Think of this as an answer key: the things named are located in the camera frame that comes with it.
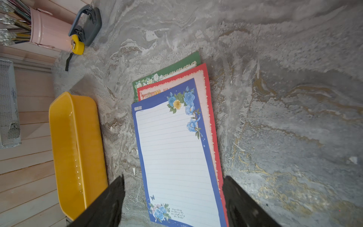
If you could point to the pencils bundle in cup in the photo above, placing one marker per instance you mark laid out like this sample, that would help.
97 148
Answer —
16 16

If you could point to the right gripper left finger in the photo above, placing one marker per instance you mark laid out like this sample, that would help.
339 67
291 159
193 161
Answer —
106 210

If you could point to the red bordered stationery paper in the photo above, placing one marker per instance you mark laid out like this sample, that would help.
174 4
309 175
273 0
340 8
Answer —
208 113

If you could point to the yellow tape measure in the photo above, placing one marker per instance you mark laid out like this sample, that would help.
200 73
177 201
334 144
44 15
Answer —
78 48

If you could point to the pink pencil cup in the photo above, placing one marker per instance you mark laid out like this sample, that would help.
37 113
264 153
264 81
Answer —
49 32

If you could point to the yellow plastic storage tray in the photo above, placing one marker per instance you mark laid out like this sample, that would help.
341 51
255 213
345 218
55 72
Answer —
79 159

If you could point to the blue bordered stationery paper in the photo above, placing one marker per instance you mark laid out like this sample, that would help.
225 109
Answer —
175 159

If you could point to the white wire shelf rack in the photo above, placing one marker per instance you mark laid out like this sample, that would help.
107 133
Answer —
10 125

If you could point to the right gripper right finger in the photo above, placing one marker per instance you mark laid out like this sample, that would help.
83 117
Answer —
242 210

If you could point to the green bordered stationery paper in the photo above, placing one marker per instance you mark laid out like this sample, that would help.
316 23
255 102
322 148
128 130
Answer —
189 62

